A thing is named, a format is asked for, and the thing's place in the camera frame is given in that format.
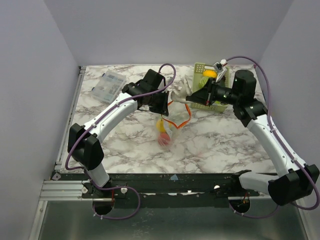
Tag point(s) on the peach toy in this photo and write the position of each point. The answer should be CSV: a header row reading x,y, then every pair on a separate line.
x,y
164,139

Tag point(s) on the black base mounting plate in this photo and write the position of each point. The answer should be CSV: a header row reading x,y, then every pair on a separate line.
x,y
165,191

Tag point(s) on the clear zip bag orange zipper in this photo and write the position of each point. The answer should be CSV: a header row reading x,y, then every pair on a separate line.
x,y
178,117

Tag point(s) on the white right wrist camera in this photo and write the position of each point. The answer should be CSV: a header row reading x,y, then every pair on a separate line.
x,y
220,69

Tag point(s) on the pale green perforated basket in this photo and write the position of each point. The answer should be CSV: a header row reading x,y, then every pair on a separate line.
x,y
217,106

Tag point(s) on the yellow banana toy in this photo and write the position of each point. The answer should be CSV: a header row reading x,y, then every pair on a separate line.
x,y
160,126

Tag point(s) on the grey oyster mushroom toy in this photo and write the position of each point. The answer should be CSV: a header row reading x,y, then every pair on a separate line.
x,y
180,93

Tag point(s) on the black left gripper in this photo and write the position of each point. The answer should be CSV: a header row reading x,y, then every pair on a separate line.
x,y
163,109

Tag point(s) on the yellow round fruit toy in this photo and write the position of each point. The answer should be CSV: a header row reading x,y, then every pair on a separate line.
x,y
210,73

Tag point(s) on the clear plastic organizer box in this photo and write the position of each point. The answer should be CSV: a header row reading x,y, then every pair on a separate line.
x,y
109,86

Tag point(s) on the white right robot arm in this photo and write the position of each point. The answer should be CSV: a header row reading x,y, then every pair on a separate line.
x,y
295,178

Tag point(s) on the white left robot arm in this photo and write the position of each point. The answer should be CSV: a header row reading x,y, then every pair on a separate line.
x,y
84,141

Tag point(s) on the aluminium frame rail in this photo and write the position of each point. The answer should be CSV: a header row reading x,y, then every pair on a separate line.
x,y
65,190

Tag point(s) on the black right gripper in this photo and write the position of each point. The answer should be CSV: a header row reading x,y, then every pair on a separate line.
x,y
208,92

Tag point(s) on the green cabbage toy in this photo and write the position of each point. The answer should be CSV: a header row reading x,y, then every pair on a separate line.
x,y
203,81

